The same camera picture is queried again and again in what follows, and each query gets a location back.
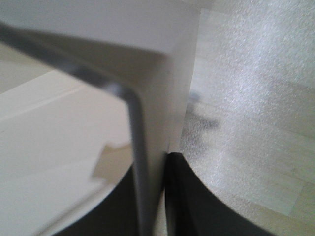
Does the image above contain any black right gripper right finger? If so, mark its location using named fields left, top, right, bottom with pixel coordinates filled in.
left=164, top=152, right=271, bottom=236

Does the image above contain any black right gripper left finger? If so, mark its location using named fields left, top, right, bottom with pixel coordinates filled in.
left=58, top=167, right=138, bottom=236

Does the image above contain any white plastic trash bin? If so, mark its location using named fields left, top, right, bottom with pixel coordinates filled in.
left=0, top=0, right=200, bottom=236

